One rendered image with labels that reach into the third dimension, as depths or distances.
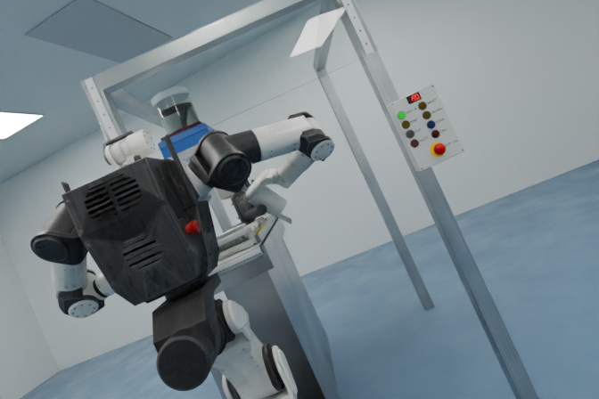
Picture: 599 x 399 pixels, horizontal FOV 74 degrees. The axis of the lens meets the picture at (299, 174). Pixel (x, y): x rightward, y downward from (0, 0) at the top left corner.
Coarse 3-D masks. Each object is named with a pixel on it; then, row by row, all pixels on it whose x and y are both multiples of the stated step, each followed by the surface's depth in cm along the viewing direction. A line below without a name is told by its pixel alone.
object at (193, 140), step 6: (204, 132) 153; (186, 138) 153; (192, 138) 153; (198, 138) 153; (174, 144) 153; (180, 144) 153; (186, 144) 153; (192, 144) 153; (162, 150) 153; (168, 150) 153; (180, 150) 153; (168, 156) 153
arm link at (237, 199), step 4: (240, 192) 142; (244, 192) 143; (232, 196) 142; (236, 196) 141; (240, 196) 137; (232, 200) 142; (236, 200) 139; (240, 200) 134; (236, 204) 140; (240, 204) 134; (236, 208) 141; (240, 208) 134; (244, 208) 132; (240, 212) 140; (244, 212) 133; (240, 216) 141; (244, 216) 139; (244, 220) 140; (248, 220) 141; (252, 220) 142
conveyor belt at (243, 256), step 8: (272, 224) 229; (248, 248) 153; (256, 248) 151; (232, 256) 152; (240, 256) 151; (248, 256) 151; (256, 256) 151; (224, 264) 151; (232, 264) 151; (240, 264) 151; (216, 272) 151; (224, 272) 151
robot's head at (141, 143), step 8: (128, 136) 104; (136, 136) 103; (144, 136) 104; (120, 144) 104; (128, 144) 102; (136, 144) 102; (144, 144) 103; (152, 144) 107; (112, 152) 103; (120, 152) 103; (128, 152) 103; (136, 152) 103; (144, 152) 104; (112, 160) 103; (120, 160) 104; (128, 160) 104
